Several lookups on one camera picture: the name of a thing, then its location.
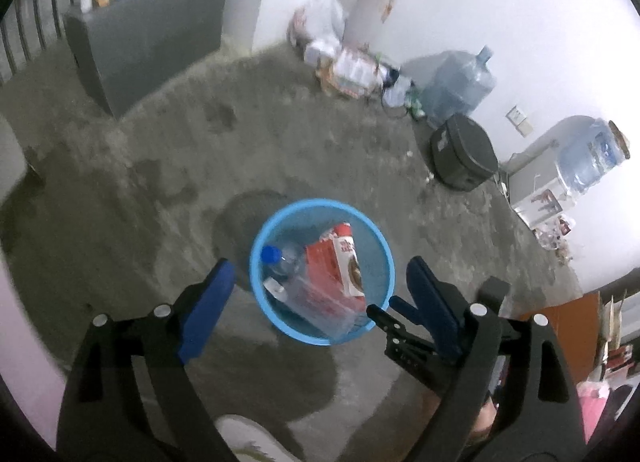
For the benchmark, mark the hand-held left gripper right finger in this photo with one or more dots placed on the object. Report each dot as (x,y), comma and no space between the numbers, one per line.
(432,302)

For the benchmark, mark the pink printed clothing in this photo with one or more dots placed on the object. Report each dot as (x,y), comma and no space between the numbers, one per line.
(592,407)

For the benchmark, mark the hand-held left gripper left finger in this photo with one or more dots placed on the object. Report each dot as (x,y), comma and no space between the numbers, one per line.
(207,314)

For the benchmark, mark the black round case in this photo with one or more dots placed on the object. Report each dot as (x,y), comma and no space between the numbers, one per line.
(462,152)

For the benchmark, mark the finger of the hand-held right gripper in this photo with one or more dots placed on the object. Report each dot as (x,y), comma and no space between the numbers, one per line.
(387,317)
(410,354)

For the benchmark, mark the orange wooden board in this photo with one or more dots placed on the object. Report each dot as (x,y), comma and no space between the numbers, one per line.
(570,332)

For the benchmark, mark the pile of bags and packets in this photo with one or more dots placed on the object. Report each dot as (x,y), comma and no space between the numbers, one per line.
(350,72)

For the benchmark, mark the wall socket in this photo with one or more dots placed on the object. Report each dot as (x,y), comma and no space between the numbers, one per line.
(520,119)

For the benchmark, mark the blue mesh waste basket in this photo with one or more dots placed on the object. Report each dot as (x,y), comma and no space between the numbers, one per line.
(280,227)

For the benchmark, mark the grey cabinet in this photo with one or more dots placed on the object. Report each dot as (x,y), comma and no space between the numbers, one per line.
(145,37)

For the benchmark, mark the white shoe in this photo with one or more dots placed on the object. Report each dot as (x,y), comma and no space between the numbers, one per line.
(250,439)

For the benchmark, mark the white water dispenser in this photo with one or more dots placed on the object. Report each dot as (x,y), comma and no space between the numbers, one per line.
(537,187)

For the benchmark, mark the empty blue water jug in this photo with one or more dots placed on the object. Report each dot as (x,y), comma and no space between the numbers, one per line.
(457,87)

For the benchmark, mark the person's right hand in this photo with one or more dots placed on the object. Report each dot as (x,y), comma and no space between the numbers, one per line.
(482,422)

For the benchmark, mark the clear plastic bottle blue label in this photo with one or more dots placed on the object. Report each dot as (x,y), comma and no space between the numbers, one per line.
(310,299)

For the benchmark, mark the metal balcony railing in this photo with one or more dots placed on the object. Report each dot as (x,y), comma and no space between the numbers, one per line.
(30,27)

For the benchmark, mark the red snack packet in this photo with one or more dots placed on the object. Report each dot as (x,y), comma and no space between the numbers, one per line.
(332,267)

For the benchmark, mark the blue water jug on dispenser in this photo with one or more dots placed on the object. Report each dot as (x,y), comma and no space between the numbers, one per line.
(592,157)

